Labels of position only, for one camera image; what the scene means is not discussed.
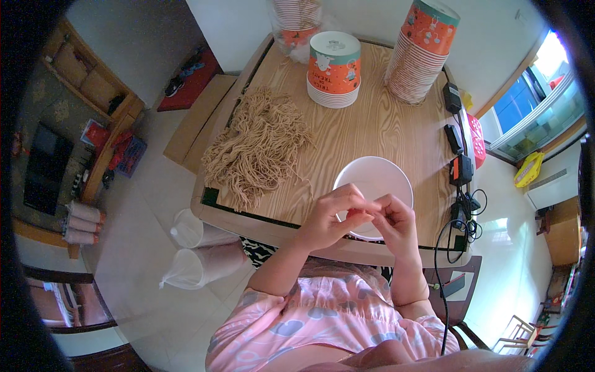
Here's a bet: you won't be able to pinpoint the person's left hand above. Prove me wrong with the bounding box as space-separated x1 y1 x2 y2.
297 183 381 253

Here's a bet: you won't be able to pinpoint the person's right hand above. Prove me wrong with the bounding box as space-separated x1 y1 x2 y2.
368 193 419 262

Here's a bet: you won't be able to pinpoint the orange paper bucket white inside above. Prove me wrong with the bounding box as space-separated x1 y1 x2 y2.
332 155 415 242

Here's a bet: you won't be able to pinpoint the wooden table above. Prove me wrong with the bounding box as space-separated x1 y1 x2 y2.
190 33 480 269

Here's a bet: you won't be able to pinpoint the black and orange device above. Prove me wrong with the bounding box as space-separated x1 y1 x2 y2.
448 154 474 187

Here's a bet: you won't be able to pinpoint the black power bank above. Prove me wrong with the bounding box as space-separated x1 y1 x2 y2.
443 124 465 155

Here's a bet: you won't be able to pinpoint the black phone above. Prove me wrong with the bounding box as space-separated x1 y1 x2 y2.
439 273 466 299

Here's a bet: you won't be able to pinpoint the red plastic basket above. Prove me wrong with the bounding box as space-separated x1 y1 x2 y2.
467 113 487 169

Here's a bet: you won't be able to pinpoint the dark wooden stool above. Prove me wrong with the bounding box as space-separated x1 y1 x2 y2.
422 255 491 351

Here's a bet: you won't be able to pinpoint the person's body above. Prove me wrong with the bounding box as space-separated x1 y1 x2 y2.
205 258 535 372

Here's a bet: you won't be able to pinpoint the black power adapter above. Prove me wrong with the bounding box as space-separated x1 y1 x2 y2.
442 82 463 114

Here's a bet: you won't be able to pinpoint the zebra patterned cloth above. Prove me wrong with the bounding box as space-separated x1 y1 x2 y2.
239 236 280 270

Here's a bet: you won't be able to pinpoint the short stack of orange buckets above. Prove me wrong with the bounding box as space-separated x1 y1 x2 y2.
306 31 362 109

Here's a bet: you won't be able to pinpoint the yellow bag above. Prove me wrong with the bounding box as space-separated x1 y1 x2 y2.
513 151 545 188

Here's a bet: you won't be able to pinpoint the tall stack of orange buckets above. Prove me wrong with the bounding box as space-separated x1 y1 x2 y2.
384 0 461 106

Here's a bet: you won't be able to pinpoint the white air conditioner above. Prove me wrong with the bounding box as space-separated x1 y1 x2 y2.
524 139 583 211

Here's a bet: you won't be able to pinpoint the glass fish tank cabinet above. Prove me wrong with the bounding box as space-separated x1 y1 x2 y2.
487 29 587 163

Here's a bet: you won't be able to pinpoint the brown wooden cabinet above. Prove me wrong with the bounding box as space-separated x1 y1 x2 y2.
543 195 583 267

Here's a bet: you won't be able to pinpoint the light wooden rack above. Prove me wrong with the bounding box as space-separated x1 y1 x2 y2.
492 315 558 357

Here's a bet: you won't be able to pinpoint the bagged stack of orange buckets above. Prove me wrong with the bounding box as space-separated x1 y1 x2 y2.
269 0 324 64

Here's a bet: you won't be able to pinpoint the cardboard box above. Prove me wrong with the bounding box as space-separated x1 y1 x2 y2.
163 74 238 175

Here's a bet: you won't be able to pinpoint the red mat with shoes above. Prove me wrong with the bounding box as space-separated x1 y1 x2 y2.
156 46 224 113

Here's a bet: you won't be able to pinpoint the row of thread spools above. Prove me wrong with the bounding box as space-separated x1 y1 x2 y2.
62 200 107 246

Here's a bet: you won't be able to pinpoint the wooden tv cabinet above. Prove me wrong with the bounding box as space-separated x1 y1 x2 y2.
41 20 146 203

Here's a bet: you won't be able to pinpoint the dark wooden chair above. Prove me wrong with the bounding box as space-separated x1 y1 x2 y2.
22 264 118 335

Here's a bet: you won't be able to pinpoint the black television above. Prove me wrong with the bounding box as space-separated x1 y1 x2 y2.
23 121 75 216

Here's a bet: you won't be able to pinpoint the black cables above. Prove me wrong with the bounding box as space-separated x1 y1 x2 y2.
434 185 488 356

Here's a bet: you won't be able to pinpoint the pile of tan string handles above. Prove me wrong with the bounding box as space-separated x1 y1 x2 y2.
201 86 318 213

